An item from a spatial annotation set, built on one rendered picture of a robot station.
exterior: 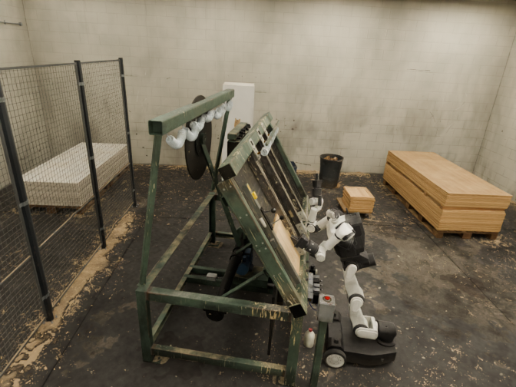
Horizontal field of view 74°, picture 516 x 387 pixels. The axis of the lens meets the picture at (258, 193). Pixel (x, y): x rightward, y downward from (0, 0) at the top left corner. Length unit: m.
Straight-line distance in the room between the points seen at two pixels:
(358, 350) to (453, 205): 3.30
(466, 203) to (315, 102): 3.79
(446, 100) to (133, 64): 6.98
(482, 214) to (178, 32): 6.59
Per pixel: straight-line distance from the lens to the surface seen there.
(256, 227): 2.41
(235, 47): 7.88
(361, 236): 2.94
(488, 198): 6.37
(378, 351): 3.62
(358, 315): 3.48
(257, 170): 2.97
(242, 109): 6.56
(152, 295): 3.04
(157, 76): 8.15
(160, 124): 2.42
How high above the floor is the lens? 2.65
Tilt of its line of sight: 23 degrees down
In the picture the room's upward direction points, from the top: 3 degrees clockwise
